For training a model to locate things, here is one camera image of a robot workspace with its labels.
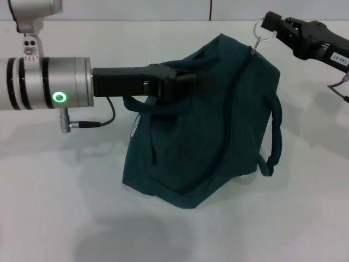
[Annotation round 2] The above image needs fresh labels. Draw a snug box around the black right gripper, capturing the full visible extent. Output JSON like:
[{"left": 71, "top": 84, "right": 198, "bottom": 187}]
[{"left": 260, "top": 10, "right": 349, "bottom": 74}]

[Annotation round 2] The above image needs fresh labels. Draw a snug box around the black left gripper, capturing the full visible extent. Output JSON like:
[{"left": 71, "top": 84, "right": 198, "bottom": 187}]
[{"left": 92, "top": 63, "right": 214, "bottom": 104}]

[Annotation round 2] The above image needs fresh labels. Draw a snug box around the dark teal insulated lunch bag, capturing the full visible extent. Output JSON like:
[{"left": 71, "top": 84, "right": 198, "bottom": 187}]
[{"left": 121, "top": 17, "right": 281, "bottom": 210}]

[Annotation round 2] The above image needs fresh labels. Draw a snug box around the grey right arm cable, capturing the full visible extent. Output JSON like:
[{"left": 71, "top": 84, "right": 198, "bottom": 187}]
[{"left": 327, "top": 71, "right": 349, "bottom": 104}]

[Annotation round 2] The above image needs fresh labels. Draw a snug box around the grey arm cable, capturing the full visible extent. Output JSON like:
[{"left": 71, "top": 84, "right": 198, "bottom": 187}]
[
  {"left": 60, "top": 96, "right": 116, "bottom": 134},
  {"left": 327, "top": 71, "right": 349, "bottom": 104}
]

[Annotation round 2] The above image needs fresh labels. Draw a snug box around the grey left arm cable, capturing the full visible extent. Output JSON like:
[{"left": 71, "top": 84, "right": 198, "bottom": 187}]
[{"left": 60, "top": 96, "right": 116, "bottom": 134}]

